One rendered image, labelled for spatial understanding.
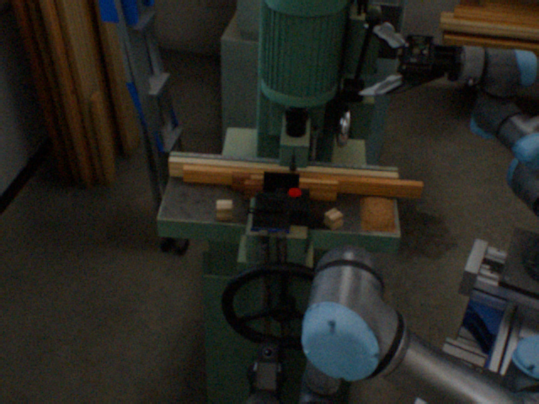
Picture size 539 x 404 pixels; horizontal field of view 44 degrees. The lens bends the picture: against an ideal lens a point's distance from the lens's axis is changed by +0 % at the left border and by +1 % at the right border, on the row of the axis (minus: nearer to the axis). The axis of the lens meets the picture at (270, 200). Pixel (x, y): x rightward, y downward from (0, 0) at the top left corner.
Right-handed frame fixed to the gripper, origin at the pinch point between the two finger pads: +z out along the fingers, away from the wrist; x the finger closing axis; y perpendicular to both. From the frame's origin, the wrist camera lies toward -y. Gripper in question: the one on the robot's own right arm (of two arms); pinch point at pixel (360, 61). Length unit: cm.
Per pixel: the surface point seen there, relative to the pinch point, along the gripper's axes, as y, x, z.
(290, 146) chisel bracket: -21.9, 14.3, 13.1
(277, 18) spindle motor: 4.3, -6.2, 18.0
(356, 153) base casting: -65, 4, -7
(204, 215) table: -29, 32, 33
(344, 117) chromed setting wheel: -30.8, 3.1, 0.1
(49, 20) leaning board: -106, -49, 112
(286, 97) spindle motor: -7.7, 6.7, 14.9
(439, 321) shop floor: -129, 51, -49
